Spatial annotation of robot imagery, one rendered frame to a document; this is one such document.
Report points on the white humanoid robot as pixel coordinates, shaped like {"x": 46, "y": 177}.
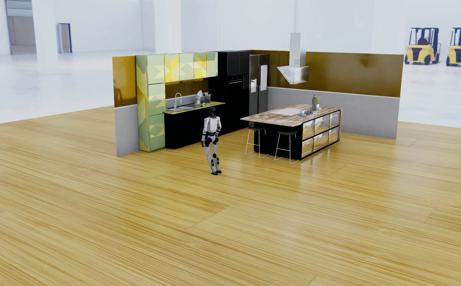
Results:
{"x": 211, "y": 127}

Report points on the black seat bar stool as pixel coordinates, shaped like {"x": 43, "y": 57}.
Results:
{"x": 287, "y": 139}
{"x": 256, "y": 135}

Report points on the black base counter cabinet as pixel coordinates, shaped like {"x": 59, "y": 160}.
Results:
{"x": 185, "y": 129}

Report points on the countertop utensil cluster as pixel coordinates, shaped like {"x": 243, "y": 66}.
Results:
{"x": 202, "y": 97}

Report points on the black tall oven cabinet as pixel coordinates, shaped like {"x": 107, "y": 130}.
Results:
{"x": 233, "y": 83}

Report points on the steel kitchen sink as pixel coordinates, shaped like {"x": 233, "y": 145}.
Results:
{"x": 180, "y": 107}

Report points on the white cooktop panel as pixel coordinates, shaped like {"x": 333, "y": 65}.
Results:
{"x": 286, "y": 111}

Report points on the grey double door refrigerator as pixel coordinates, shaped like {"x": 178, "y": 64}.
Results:
{"x": 259, "y": 85}

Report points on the wooden top kitchen island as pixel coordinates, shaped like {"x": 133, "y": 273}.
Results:
{"x": 294, "y": 119}

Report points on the chrome sink faucet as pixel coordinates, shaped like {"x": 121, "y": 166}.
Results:
{"x": 177, "y": 99}

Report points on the green patterned tall cabinet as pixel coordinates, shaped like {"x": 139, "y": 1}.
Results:
{"x": 151, "y": 107}

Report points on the small potted green plant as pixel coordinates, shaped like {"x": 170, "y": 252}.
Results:
{"x": 318, "y": 101}

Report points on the steel range hood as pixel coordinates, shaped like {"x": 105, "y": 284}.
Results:
{"x": 296, "y": 67}

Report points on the grey leaning door panel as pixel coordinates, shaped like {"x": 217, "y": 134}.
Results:
{"x": 64, "y": 38}

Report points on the green yellow patterned wall cabinets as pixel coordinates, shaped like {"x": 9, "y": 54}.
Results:
{"x": 190, "y": 66}

